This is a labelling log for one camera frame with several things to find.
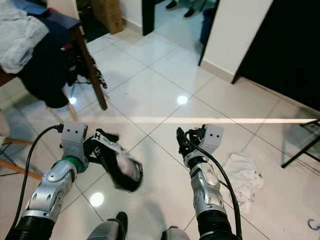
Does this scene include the black shorts white lettered waistband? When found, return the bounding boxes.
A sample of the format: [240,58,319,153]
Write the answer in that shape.
[84,129,144,193]

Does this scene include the white chair wooden legs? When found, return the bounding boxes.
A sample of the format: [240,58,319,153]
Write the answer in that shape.
[65,97,78,123]
[0,107,48,182]

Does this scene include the white crumpled cloth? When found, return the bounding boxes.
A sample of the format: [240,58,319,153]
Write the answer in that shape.
[222,152,264,215]

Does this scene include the navy garment red white logo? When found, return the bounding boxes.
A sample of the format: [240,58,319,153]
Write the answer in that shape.
[19,22,96,108]

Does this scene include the dark blue bin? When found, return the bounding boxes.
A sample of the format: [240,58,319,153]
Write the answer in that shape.
[199,7,218,45]

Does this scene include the black door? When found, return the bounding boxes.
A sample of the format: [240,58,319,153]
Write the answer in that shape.
[232,0,320,112]

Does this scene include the person legs dark shoes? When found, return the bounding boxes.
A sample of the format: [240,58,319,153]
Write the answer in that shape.
[164,0,211,18]

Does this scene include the pale grey garment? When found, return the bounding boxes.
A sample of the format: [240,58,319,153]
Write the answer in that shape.
[0,0,50,75]

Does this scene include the brown cardboard box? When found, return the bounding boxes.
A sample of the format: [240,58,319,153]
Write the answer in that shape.
[89,0,125,35]

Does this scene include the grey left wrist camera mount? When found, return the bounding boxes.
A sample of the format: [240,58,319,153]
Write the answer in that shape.
[61,122,89,171]

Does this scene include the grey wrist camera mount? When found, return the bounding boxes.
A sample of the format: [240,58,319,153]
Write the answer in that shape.
[197,125,224,153]
[61,122,89,171]

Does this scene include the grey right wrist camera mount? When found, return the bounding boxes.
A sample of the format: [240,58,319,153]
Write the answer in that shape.
[197,125,224,153]

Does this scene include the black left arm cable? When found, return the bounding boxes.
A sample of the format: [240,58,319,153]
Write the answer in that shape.
[12,124,65,238]

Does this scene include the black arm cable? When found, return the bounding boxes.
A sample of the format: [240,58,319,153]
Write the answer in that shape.
[12,124,65,238]
[194,144,243,240]

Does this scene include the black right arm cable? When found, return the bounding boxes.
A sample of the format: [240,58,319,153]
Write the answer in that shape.
[194,144,243,240]

